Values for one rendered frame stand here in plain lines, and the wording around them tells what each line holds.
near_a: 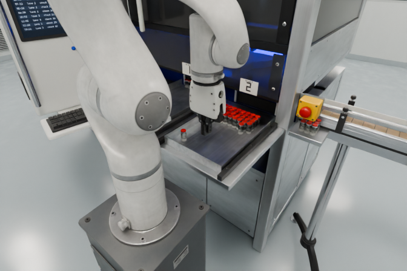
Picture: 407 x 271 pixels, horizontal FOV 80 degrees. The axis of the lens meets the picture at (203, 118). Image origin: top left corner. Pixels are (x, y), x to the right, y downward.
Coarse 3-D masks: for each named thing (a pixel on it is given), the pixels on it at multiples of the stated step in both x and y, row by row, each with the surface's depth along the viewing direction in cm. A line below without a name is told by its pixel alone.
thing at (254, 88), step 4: (240, 80) 102; (244, 80) 101; (248, 80) 100; (240, 84) 103; (244, 84) 102; (248, 84) 101; (252, 84) 100; (256, 84) 98; (240, 88) 104; (244, 88) 103; (248, 88) 102; (252, 88) 100; (256, 88) 99; (244, 92) 104; (248, 92) 102; (252, 92) 101; (256, 92) 100
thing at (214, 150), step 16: (176, 128) 93; (192, 128) 99; (224, 128) 99; (256, 128) 99; (176, 144) 86; (192, 144) 90; (208, 144) 90; (224, 144) 90; (240, 144) 90; (208, 160) 78; (224, 160) 82
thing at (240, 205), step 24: (336, 72) 157; (336, 96) 176; (288, 144) 108; (312, 144) 162; (168, 168) 173; (288, 168) 127; (192, 192) 165; (216, 192) 147; (240, 192) 133; (288, 192) 152; (240, 216) 141
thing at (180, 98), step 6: (168, 84) 130; (174, 84) 134; (180, 84) 138; (174, 90) 131; (180, 90) 131; (186, 90) 131; (174, 96) 125; (180, 96) 125; (186, 96) 125; (174, 102) 119; (180, 102) 119; (186, 102) 119; (174, 108) 114; (180, 108) 114; (186, 108) 107; (174, 114) 102; (180, 114) 106; (168, 120) 103
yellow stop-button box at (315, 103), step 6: (306, 96) 91; (312, 96) 91; (318, 96) 91; (300, 102) 89; (306, 102) 87; (312, 102) 87; (318, 102) 86; (300, 108) 90; (312, 108) 87; (318, 108) 86; (312, 114) 88; (318, 114) 89; (312, 120) 89
